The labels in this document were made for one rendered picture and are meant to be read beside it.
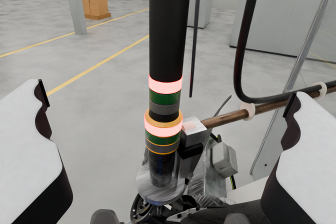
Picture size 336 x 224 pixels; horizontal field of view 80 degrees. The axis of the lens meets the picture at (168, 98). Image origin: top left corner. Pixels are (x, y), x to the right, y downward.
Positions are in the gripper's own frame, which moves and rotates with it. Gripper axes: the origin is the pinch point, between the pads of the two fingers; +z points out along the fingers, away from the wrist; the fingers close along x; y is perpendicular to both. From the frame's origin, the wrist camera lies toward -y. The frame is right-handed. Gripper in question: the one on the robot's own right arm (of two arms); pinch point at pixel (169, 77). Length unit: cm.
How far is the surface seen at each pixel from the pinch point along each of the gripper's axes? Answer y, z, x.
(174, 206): 41.8, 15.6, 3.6
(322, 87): 10.5, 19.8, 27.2
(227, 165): 52, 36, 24
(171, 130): 9.3, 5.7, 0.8
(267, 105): 11.5, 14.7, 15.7
